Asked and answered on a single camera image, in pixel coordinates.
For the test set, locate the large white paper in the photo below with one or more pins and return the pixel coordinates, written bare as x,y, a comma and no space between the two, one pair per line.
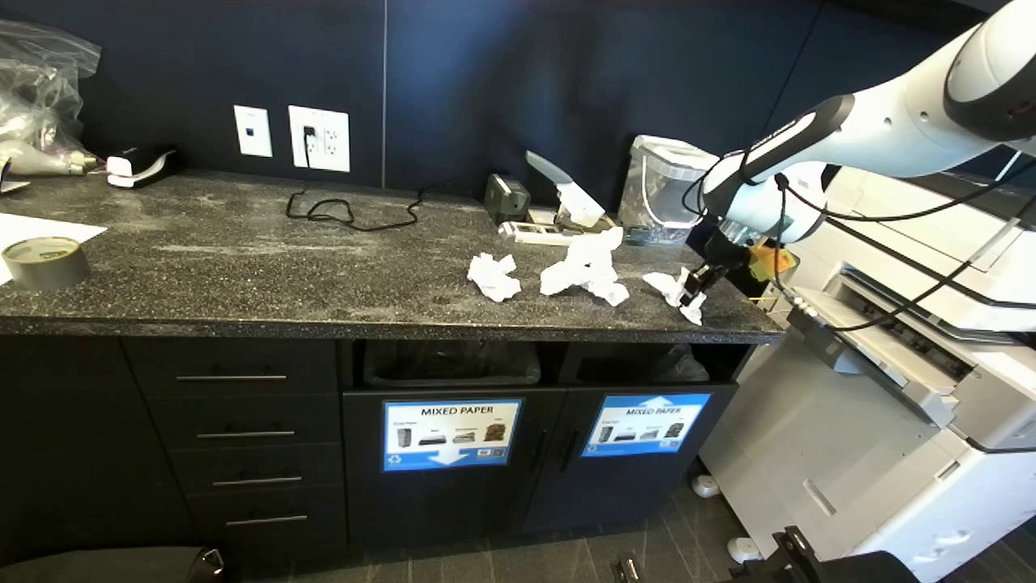
584,259

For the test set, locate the blue mixed paper sign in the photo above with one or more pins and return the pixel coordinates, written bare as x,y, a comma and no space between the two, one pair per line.
648,426
456,432

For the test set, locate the white office printer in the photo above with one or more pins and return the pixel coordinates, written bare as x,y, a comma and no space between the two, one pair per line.
863,432

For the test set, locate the black counter cabinet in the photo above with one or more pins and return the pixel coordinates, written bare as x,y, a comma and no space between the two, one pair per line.
67,432

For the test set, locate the grey tape roll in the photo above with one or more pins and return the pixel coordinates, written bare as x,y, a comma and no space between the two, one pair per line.
49,271

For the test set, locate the small metal floor object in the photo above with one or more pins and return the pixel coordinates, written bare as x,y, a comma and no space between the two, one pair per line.
625,569

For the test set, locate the translucent plastic container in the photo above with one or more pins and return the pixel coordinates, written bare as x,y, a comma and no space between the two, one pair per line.
659,183

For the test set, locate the black recycling bin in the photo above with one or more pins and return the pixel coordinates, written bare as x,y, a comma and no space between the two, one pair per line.
448,368

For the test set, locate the white outlet plate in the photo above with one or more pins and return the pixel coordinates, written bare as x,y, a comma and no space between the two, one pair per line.
327,140

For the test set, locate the small white paper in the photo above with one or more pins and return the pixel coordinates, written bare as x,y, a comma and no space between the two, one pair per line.
494,276
668,287

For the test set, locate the clear plastic bag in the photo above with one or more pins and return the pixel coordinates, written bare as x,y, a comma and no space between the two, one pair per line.
43,99

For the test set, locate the black tape dispenser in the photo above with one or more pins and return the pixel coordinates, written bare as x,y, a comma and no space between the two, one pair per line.
507,197

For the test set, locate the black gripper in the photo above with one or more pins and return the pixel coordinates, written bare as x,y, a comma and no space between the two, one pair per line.
720,251

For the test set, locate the white switch plate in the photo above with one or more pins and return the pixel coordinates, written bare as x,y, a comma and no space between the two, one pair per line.
254,147

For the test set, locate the small white black stapler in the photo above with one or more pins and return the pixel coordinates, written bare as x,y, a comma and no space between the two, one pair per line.
135,168

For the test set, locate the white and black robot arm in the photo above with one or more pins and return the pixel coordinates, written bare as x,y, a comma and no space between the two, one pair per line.
917,119

